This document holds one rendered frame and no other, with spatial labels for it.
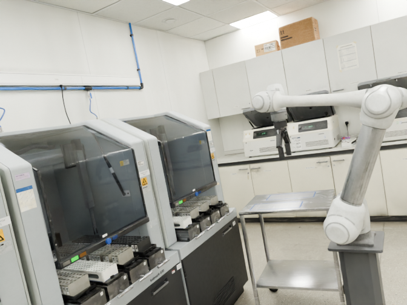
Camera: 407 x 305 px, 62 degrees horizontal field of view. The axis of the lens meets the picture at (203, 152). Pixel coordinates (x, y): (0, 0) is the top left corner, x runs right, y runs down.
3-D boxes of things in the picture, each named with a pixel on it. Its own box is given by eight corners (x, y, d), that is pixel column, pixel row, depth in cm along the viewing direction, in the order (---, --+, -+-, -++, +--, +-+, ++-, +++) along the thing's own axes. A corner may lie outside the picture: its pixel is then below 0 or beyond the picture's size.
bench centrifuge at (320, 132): (287, 154, 417) (278, 98, 411) (300, 146, 470) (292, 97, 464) (335, 148, 388) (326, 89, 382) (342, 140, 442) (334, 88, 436)
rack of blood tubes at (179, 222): (149, 230, 235) (148, 221, 235) (158, 224, 244) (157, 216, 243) (185, 230, 220) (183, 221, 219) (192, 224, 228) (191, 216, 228)
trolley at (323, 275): (254, 323, 240) (234, 212, 232) (269, 289, 281) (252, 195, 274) (356, 333, 211) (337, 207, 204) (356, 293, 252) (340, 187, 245)
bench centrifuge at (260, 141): (244, 158, 448) (235, 111, 442) (261, 150, 500) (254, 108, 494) (284, 154, 418) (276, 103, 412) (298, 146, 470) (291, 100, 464)
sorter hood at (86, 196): (-3, 263, 171) (-34, 141, 165) (90, 222, 223) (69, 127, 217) (61, 270, 144) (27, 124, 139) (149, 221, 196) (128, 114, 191)
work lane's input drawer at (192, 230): (114, 239, 252) (112, 227, 251) (127, 232, 264) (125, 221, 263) (195, 241, 215) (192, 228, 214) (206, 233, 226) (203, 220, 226)
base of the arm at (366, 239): (376, 230, 188) (375, 221, 188) (373, 247, 169) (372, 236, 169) (341, 230, 197) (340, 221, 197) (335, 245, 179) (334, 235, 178)
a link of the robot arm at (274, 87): (273, 111, 198) (263, 113, 188) (269, 85, 197) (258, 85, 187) (290, 108, 192) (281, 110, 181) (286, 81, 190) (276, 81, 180)
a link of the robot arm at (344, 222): (359, 239, 170) (349, 257, 153) (327, 226, 179) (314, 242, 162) (410, 88, 146) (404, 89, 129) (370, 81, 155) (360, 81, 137)
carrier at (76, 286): (88, 284, 159) (85, 273, 158) (90, 285, 158) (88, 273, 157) (67, 298, 149) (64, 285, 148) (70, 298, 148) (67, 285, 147)
